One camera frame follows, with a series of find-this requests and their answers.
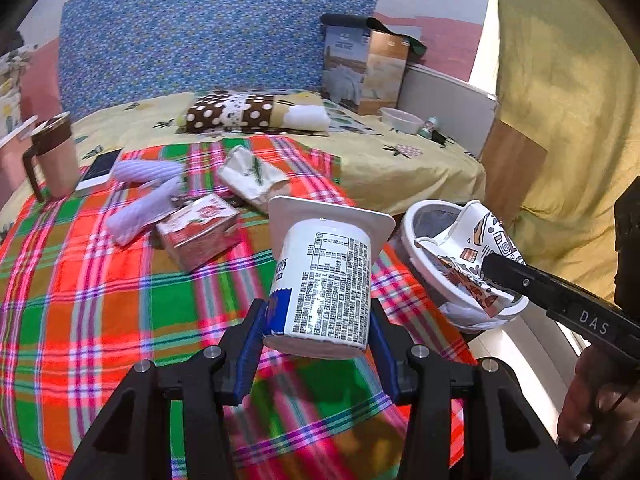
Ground white round bin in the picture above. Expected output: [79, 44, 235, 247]
[400, 200, 530, 334]

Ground red drink carton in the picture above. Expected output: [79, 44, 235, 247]
[156, 194, 242, 272]

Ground blue floral headboard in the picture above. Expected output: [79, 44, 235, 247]
[59, 0, 377, 121]

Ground white yogurt cup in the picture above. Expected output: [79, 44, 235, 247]
[262, 195, 397, 360]

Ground yellow pineapple print bed sheet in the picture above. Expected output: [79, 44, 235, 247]
[0, 89, 487, 234]

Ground brown lidded mug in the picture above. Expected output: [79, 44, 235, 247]
[22, 112, 81, 204]

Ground white bowl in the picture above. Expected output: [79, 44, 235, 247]
[378, 106, 424, 135]

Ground smartphone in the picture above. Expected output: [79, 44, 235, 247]
[75, 147, 125, 195]

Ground wooden panel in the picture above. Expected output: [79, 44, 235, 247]
[480, 117, 547, 222]

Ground brown polka dot pillow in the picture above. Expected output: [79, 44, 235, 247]
[176, 89, 301, 134]

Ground white foam net sleeve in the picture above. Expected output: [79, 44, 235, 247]
[111, 159, 184, 187]

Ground pineapple print quilt bundle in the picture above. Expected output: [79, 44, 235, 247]
[0, 42, 39, 127]

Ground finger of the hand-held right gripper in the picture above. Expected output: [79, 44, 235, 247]
[481, 252, 551, 311]

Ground brown printed paper cup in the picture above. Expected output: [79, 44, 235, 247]
[415, 200, 526, 317]

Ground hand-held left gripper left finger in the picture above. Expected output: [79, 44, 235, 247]
[62, 299, 268, 480]

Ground white bed side board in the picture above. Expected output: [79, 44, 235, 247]
[400, 65, 500, 159]

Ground white ribbed socks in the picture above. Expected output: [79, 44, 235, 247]
[107, 177, 184, 247]

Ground person's right hand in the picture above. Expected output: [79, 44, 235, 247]
[556, 342, 640, 461]

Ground black cloth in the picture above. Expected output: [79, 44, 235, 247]
[320, 12, 427, 56]

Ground red green plaid blanket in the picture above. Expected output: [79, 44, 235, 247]
[0, 134, 479, 480]

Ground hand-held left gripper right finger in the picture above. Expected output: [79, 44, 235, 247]
[369, 297, 573, 480]

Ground white fluffy towel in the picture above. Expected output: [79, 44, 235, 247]
[285, 104, 331, 134]

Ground dark snack wrapper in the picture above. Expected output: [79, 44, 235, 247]
[170, 194, 247, 210]

